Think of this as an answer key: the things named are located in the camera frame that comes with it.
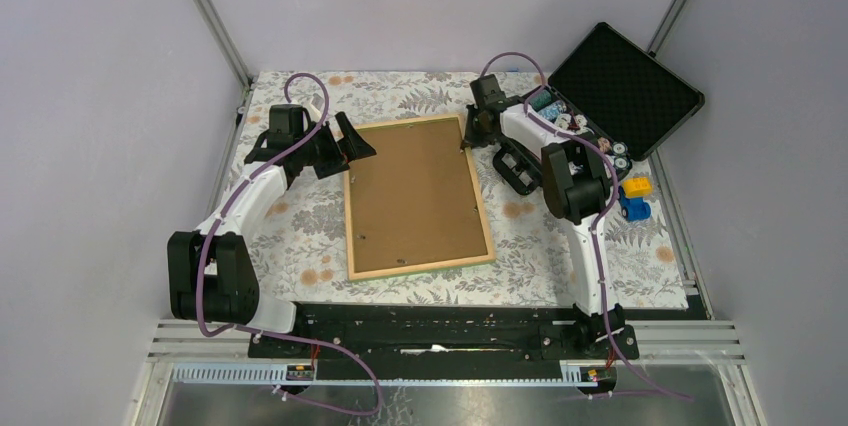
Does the wooden picture frame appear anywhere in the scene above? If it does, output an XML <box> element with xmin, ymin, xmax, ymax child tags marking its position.
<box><xmin>342</xmin><ymin>113</ymin><xmax>497</xmax><ymax>283</ymax></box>

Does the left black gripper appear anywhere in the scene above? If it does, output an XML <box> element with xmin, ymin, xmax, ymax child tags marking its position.
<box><xmin>295</xmin><ymin>111</ymin><xmax>376</xmax><ymax>178</ymax></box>

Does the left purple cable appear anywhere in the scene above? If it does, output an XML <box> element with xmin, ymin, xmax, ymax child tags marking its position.
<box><xmin>195</xmin><ymin>72</ymin><xmax>386</xmax><ymax>418</ymax></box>

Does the brown backing board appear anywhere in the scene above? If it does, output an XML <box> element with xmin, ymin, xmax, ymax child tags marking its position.
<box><xmin>349</xmin><ymin>119</ymin><xmax>490</xmax><ymax>273</ymax></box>

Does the yellow toy block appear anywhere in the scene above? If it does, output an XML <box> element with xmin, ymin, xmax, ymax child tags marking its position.
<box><xmin>620</xmin><ymin>177</ymin><xmax>654</xmax><ymax>199</ymax></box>

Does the black poker chip case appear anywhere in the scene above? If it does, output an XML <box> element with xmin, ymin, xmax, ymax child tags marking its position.
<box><xmin>501</xmin><ymin>22</ymin><xmax>705</xmax><ymax>179</ymax></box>

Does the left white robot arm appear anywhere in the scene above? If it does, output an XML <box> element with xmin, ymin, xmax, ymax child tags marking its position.
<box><xmin>166</xmin><ymin>104</ymin><xmax>376</xmax><ymax>357</ymax></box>

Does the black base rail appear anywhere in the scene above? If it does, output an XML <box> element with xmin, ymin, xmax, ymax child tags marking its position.
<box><xmin>248</xmin><ymin>303</ymin><xmax>640</xmax><ymax>381</ymax></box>

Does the blue toy block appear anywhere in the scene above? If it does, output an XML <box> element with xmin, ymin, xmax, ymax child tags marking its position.
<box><xmin>618</xmin><ymin>189</ymin><xmax>652</xmax><ymax>222</ymax></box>

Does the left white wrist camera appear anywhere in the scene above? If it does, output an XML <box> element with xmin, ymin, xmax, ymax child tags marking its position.
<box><xmin>306</xmin><ymin>93</ymin><xmax>326</xmax><ymax>123</ymax></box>

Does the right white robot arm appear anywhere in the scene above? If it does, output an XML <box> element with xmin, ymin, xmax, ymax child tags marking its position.
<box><xmin>462</xmin><ymin>74</ymin><xmax>618</xmax><ymax>317</ymax></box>

